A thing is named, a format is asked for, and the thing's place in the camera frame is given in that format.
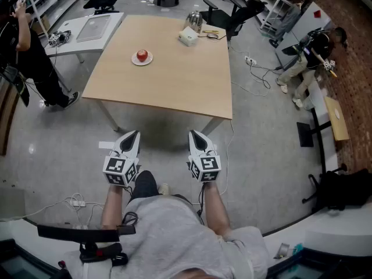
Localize person's left forearm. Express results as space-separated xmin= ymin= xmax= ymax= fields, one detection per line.
xmin=100 ymin=183 xmax=130 ymax=231

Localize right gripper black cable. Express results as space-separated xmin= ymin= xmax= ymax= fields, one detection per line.
xmin=197 ymin=183 xmax=208 ymax=223

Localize black chest-mounted camera rig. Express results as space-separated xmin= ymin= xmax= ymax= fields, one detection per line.
xmin=37 ymin=224 xmax=137 ymax=267

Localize white floor cable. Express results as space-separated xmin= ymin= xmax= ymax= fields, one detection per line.
xmin=231 ymin=81 xmax=270 ymax=97

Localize white round plate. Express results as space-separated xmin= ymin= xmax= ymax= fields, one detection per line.
xmin=131 ymin=50 xmax=154 ymax=67

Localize white side table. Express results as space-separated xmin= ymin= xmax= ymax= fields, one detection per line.
xmin=43 ymin=12 xmax=125 ymax=93

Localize black rectangular block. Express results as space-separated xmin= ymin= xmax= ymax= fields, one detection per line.
xmin=296 ymin=121 xmax=314 ymax=148

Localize white storage shelf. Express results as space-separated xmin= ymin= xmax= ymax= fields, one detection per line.
xmin=244 ymin=0 xmax=303 ymax=31
xmin=24 ymin=0 xmax=85 ymax=37

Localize black floor cable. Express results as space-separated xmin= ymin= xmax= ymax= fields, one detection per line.
xmin=249 ymin=64 xmax=281 ymax=90

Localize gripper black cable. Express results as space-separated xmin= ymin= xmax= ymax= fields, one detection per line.
xmin=197 ymin=183 xmax=208 ymax=223
xmin=121 ymin=186 xmax=139 ymax=226

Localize person's right forearm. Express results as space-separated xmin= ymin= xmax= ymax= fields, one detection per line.
xmin=200 ymin=181 xmax=233 ymax=238

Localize steel kettle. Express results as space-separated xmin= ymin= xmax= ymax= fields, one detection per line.
xmin=184 ymin=10 xmax=203 ymax=34

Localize wooden board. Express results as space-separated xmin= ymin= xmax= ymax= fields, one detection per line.
xmin=324 ymin=96 xmax=350 ymax=142

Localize silver laptop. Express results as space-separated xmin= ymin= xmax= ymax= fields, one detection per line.
xmin=76 ymin=14 xmax=112 ymax=43

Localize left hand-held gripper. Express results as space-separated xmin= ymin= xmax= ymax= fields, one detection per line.
xmin=102 ymin=130 xmax=142 ymax=188

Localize grey cabinet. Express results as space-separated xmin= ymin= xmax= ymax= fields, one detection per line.
xmin=274 ymin=1 xmax=335 ymax=69

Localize person's dark trousers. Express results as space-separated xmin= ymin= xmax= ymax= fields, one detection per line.
xmin=129 ymin=170 xmax=159 ymax=203

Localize cardboard box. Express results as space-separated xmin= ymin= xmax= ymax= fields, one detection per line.
xmin=31 ymin=15 xmax=50 ymax=36

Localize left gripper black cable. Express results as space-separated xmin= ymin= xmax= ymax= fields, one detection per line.
xmin=121 ymin=186 xmax=139 ymax=226

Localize person's grey shirt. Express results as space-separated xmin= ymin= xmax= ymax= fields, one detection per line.
xmin=63 ymin=195 xmax=270 ymax=279

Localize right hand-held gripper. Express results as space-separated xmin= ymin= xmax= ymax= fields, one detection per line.
xmin=187 ymin=130 xmax=221 ymax=183

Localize white tissue box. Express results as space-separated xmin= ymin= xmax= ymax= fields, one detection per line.
xmin=178 ymin=26 xmax=199 ymax=47

